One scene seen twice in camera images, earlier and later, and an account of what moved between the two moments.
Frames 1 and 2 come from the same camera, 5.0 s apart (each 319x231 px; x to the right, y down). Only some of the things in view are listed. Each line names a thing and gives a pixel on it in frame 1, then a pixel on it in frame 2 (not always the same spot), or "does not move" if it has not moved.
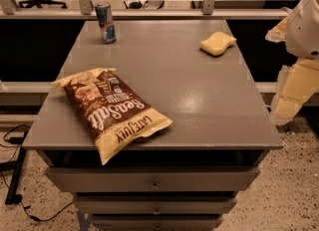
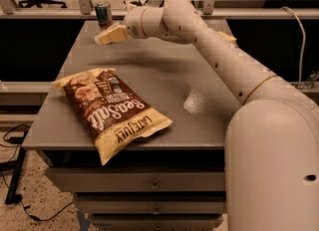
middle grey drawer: [159, 201] does not move
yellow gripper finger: [279, 32] -> [113, 35]
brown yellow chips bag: [111, 114] does not move
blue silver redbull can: [105, 17] does not move
